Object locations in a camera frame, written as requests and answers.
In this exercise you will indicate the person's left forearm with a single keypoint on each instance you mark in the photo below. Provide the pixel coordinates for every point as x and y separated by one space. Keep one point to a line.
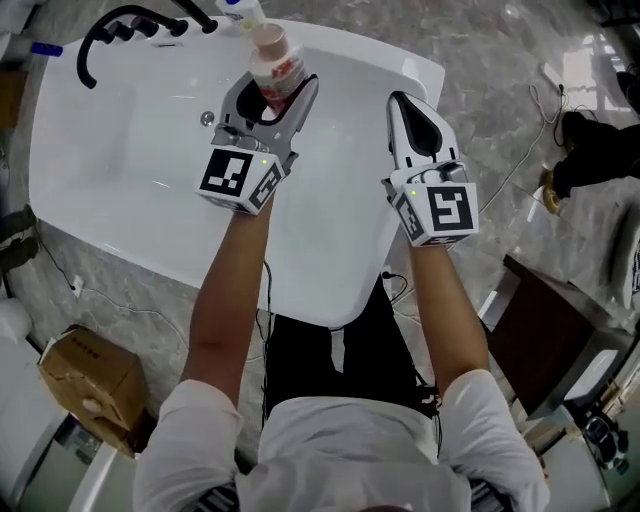
225 300

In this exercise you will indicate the white bathtub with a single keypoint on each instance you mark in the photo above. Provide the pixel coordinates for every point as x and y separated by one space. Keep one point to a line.
150 150

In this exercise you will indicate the person's white shirt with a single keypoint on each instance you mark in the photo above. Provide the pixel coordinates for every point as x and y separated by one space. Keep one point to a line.
340 450

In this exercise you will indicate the white sink basin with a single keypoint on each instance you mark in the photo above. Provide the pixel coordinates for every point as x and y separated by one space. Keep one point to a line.
592 375

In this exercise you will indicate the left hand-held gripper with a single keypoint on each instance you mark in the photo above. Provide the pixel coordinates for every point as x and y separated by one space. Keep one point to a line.
225 175

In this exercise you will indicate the white pump lotion bottle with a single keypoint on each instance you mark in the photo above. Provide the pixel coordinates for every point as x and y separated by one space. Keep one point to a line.
240 10

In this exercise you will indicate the black hand shower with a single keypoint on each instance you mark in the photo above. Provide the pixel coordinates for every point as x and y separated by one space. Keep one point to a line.
200 17

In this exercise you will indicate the white power strip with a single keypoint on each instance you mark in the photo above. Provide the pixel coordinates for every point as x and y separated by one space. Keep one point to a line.
552 72
76 286

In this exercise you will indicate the black curved faucet spout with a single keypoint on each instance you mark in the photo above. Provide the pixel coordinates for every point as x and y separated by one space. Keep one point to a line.
82 50

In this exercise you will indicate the dark wooden vanity cabinet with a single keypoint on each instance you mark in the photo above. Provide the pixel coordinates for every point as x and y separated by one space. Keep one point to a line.
540 325

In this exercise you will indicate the pink bottle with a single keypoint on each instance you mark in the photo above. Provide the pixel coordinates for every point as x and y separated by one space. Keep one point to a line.
277 60

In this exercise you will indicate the brown cardboard box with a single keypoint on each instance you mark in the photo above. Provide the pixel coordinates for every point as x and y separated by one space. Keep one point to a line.
90 380

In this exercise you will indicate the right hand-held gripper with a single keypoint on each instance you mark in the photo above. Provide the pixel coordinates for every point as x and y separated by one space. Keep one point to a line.
450 210

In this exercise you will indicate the person's right forearm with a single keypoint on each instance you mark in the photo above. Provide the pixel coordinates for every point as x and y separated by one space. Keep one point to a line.
445 310

